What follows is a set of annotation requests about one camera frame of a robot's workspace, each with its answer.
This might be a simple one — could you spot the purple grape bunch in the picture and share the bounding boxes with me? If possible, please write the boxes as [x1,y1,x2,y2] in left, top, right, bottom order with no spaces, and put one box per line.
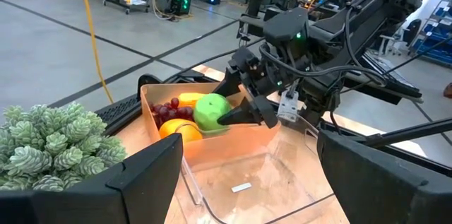
[148,97,195,129]

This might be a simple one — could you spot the orange fruit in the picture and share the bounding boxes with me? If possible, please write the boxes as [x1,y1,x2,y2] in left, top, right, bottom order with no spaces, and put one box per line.
[158,118,205,144]

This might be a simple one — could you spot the green apple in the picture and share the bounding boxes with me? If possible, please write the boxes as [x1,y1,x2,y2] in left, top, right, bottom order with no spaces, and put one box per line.
[192,93,234,133]

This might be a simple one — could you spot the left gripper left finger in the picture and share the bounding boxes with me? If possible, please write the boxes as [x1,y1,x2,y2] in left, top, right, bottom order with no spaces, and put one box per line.
[0,132,184,224]

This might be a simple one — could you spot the clear plastic bin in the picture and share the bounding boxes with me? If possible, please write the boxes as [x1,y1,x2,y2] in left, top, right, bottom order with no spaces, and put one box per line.
[139,81,342,224]

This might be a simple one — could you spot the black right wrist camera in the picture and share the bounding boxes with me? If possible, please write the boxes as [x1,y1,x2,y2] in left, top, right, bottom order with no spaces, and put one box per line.
[262,6,310,47]

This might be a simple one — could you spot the white cable connector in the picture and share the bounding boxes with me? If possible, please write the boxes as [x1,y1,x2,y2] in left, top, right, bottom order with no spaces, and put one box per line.
[277,89,301,123]

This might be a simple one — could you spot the green succulent plant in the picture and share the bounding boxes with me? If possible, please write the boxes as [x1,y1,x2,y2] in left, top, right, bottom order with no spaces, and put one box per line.
[0,101,128,193]

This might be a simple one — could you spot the yellow cable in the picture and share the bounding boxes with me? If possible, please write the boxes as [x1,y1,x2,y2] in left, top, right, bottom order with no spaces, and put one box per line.
[75,0,115,105]

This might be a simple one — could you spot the black box green lights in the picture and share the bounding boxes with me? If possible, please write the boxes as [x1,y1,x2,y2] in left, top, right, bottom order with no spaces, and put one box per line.
[171,0,194,16]

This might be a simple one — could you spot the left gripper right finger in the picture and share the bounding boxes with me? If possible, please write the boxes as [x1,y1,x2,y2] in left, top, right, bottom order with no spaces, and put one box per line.
[316,129,452,224]

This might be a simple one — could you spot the black office chair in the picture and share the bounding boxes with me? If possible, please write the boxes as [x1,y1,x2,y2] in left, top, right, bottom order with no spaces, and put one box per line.
[379,18,423,57]

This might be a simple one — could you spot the blue storage bin shelf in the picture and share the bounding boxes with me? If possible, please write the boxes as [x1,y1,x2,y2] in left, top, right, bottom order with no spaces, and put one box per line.
[411,0,452,66]

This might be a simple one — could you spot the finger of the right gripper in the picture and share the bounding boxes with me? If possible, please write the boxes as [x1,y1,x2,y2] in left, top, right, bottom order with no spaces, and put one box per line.
[210,64,250,99]
[216,94,280,130]

